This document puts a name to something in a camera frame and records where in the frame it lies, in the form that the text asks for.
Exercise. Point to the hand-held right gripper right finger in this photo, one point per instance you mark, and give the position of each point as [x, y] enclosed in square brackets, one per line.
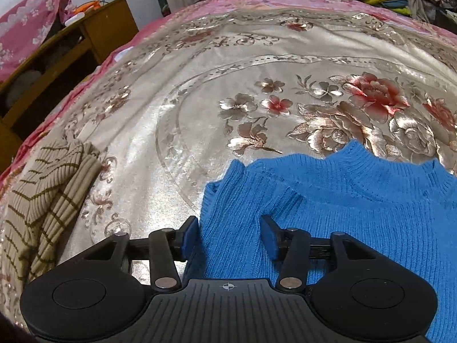
[268, 236]

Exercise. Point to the floral satin bedspread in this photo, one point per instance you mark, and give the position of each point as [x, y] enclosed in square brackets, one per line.
[178, 78]

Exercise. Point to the orange plastic item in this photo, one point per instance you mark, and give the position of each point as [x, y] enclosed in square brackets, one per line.
[89, 6]

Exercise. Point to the blue knit sweater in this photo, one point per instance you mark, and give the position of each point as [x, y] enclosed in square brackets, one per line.
[357, 203]

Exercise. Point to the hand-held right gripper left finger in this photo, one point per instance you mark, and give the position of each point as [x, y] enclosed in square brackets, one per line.
[189, 236]

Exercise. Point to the beige striped knit sweater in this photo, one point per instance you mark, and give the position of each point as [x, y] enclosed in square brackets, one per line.
[43, 193]

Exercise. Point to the pink floral cloth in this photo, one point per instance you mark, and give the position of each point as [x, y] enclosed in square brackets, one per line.
[25, 28]

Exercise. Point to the wooden cabinet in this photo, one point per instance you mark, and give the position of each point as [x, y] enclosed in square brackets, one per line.
[107, 28]

